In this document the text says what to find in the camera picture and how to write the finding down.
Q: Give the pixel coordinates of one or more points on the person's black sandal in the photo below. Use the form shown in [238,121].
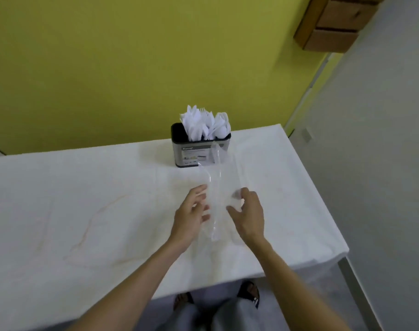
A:
[249,291]
[183,300]

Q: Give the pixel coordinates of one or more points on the white wall socket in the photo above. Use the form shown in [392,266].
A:
[306,135]

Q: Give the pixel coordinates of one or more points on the person's right forearm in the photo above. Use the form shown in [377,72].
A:
[292,286]

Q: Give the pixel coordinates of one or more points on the person's left black sandal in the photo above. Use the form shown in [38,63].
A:
[183,300]

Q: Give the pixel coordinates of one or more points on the person's right thumb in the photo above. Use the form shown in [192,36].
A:
[233,212]

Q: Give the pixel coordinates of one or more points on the person's right black sandal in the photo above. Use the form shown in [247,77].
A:
[249,291]

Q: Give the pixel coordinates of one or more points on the person's left thumb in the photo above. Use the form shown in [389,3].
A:
[204,218]

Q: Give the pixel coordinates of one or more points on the person's right hand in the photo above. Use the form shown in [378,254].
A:
[252,220]

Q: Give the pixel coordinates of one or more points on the person's left forearm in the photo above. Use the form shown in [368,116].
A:
[137,282]

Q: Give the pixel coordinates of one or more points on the person's left hand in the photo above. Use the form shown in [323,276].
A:
[185,224]

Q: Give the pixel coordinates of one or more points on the black and silver cutlery holder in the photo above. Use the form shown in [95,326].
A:
[185,153]

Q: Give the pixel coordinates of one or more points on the bunch of white plastic cutlery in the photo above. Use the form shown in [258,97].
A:
[218,125]

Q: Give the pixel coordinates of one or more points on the clear plastic bag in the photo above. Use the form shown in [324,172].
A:
[221,189]

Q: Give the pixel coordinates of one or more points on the grey table leg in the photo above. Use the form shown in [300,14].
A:
[359,296]

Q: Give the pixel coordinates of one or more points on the person's grey trousers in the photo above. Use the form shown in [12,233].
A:
[226,317]

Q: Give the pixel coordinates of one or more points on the bundle of white paper napkins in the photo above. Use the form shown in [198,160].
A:
[192,122]

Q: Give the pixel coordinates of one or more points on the brown wooden wall cabinet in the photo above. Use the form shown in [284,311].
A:
[333,27]

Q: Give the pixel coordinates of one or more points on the white marbled tablecloth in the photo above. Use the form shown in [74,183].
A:
[75,210]

